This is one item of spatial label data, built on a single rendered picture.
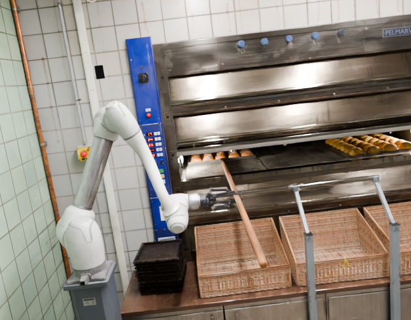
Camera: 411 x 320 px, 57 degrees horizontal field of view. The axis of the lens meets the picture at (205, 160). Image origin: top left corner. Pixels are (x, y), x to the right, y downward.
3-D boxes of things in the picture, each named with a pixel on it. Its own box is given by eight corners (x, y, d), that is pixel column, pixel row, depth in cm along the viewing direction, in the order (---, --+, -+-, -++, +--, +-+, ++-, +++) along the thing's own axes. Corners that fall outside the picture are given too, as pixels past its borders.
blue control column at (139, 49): (180, 235, 474) (155, 57, 430) (193, 233, 474) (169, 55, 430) (170, 338, 285) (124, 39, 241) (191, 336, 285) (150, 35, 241)
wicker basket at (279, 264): (197, 261, 274) (192, 225, 268) (275, 252, 275) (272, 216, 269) (199, 300, 226) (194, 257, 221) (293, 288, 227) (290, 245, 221)
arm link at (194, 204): (190, 207, 216) (201, 206, 216) (190, 212, 208) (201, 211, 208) (188, 192, 215) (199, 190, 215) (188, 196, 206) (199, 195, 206)
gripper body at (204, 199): (198, 191, 214) (215, 189, 214) (200, 206, 216) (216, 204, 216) (198, 195, 207) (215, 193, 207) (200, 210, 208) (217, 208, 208)
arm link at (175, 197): (190, 204, 218) (190, 218, 206) (162, 207, 218) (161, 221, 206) (187, 188, 213) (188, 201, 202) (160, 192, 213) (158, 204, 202)
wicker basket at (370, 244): (279, 252, 274) (277, 215, 269) (358, 243, 274) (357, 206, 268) (296, 287, 227) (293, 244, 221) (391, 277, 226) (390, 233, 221)
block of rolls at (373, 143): (324, 143, 337) (323, 136, 336) (378, 136, 337) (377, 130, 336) (351, 156, 278) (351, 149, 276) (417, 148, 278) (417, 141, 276)
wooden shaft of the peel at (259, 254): (268, 268, 133) (267, 261, 132) (260, 270, 133) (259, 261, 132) (225, 164, 301) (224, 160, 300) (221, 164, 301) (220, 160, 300)
